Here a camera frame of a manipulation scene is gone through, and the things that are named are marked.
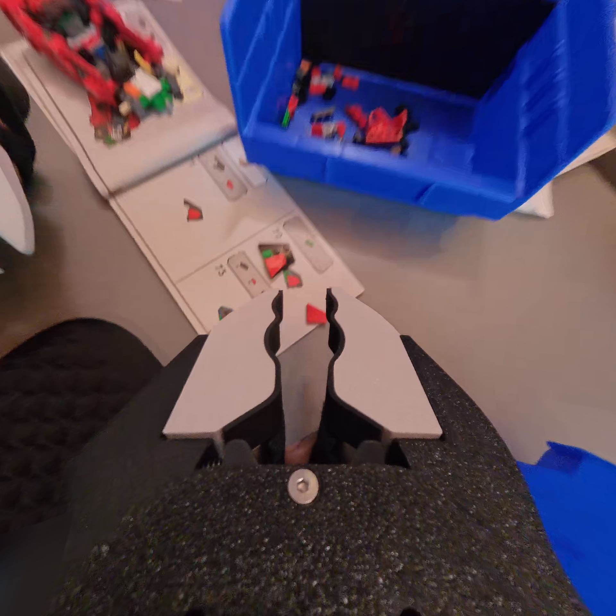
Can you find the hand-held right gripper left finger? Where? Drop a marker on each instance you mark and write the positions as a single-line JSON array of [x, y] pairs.
[[226, 380]]

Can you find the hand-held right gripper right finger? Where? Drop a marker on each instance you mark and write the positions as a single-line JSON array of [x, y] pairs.
[[380, 380]]

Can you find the small red triangular brick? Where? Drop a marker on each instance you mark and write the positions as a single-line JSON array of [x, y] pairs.
[[316, 313]]

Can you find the white instruction booklet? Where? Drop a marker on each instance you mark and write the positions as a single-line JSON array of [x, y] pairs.
[[159, 159]]

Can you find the black quilted cloth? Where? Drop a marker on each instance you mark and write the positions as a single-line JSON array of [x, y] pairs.
[[62, 409]]

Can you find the red toy brick vehicle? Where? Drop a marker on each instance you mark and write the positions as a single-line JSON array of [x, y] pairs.
[[103, 57]]

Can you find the red brick assembly piece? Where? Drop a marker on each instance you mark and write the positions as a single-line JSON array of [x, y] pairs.
[[385, 126]]

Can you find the pile of small toy bricks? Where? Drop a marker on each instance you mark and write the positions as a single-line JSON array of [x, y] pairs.
[[332, 103]]

